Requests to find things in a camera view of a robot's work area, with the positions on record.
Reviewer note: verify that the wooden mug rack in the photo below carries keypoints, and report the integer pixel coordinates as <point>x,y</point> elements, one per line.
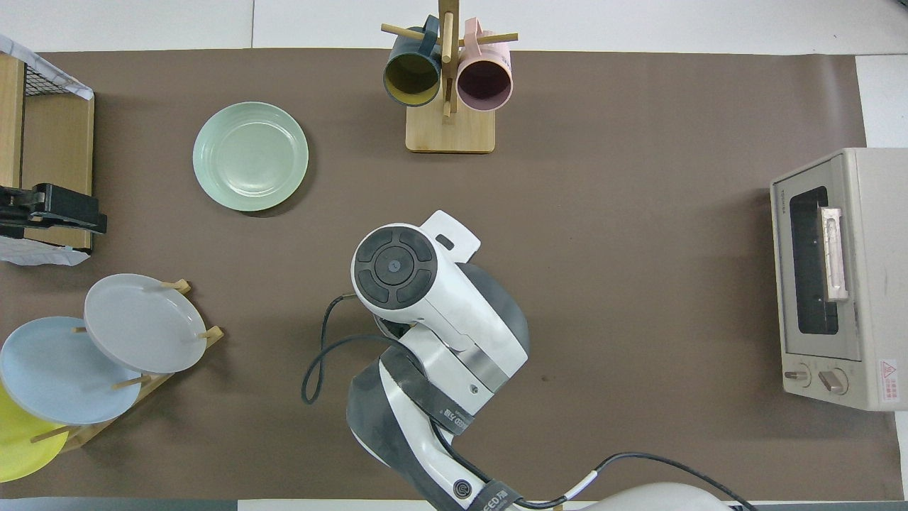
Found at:
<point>450,135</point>

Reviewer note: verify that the brown wooden board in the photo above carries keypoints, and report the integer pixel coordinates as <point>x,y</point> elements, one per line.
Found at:
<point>57,142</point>

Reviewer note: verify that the yellow plate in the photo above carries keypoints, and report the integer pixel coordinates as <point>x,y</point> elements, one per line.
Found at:
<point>21,447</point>

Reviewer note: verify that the pink ribbed mug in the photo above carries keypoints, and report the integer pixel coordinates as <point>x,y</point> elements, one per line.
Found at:
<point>484,81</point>

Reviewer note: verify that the green plate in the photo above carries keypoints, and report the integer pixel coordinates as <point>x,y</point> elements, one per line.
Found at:
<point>248,156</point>

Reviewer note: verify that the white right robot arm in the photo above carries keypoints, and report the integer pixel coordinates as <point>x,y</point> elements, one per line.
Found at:
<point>454,319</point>

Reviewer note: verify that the white plastic sheet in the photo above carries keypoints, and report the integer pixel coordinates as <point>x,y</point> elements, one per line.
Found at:
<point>35,252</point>

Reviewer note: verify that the beige toaster oven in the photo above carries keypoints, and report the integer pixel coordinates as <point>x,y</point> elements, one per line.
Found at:
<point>879,248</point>

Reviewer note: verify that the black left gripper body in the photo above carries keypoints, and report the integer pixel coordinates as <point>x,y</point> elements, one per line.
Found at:
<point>15,211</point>

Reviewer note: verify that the light blue plate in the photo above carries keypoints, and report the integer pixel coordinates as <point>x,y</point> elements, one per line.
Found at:
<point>57,376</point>

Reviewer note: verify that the brown table mat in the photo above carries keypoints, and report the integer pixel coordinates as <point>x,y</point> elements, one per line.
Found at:
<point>638,213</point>

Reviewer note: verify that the grey plate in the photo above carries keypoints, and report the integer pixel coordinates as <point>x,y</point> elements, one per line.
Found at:
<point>142,323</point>

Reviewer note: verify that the wooden plate rack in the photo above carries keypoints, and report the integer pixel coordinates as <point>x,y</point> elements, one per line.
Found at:
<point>213,333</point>

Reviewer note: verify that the light wooden cutting board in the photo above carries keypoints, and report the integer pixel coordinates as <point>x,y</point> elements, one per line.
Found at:
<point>10,121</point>

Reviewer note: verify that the dark teal mug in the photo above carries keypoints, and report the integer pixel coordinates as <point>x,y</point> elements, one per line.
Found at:
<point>411,74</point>

